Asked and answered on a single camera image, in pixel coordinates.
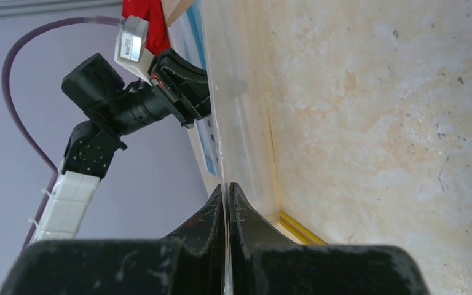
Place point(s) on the brown cardboard backing board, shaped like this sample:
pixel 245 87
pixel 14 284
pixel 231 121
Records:
pixel 184 23

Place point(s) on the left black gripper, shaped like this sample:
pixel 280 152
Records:
pixel 183 84

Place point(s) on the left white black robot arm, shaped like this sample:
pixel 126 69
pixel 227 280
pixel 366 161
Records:
pixel 114 109

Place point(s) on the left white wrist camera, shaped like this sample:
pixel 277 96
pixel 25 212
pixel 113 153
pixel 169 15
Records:
pixel 130 50

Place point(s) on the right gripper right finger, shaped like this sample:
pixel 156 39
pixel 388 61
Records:
pixel 264 261

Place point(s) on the yellow wooden picture frame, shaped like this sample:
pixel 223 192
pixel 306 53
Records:
pixel 285 174

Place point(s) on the building photo print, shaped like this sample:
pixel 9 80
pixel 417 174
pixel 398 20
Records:
pixel 185 28

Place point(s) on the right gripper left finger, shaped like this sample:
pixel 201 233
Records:
pixel 186 261

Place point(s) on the clear acrylic sheet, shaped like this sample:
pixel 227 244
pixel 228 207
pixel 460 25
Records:
pixel 239 103

